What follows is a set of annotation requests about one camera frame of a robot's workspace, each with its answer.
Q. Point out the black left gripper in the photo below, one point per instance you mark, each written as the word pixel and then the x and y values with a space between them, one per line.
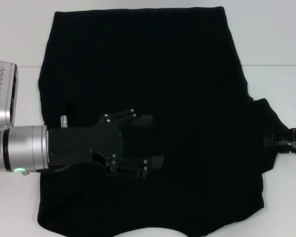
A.
pixel 84 145

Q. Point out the silver left gripper knob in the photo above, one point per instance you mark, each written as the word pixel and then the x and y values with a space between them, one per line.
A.
pixel 63 121

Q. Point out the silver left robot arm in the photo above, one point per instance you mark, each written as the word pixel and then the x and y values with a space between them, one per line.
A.
pixel 19 149

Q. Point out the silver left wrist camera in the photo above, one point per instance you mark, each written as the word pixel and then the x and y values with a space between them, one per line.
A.
pixel 2 93

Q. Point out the black shirt with FREE print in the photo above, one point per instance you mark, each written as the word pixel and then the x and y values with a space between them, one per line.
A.
pixel 162 74

